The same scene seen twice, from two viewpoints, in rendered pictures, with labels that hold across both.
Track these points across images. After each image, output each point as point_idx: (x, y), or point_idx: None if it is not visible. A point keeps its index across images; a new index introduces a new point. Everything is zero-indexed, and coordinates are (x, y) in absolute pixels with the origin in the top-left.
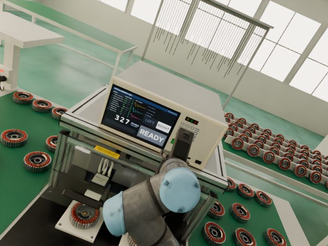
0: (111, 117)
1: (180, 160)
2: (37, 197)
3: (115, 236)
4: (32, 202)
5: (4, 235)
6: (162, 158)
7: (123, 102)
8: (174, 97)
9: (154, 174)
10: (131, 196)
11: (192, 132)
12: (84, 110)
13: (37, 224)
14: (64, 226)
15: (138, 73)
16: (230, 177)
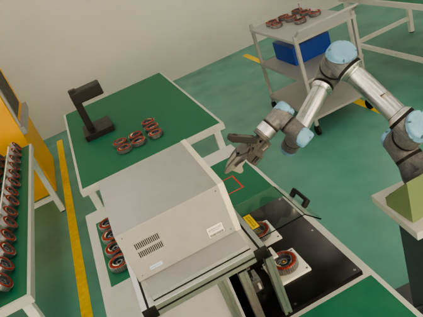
0: None
1: (260, 125)
2: (308, 308)
3: (273, 246)
4: (315, 305)
5: (348, 285)
6: (250, 152)
7: None
8: (184, 165)
9: None
10: (299, 124)
11: (229, 133)
12: (233, 251)
13: (321, 277)
14: (304, 265)
15: (173, 197)
16: (96, 256)
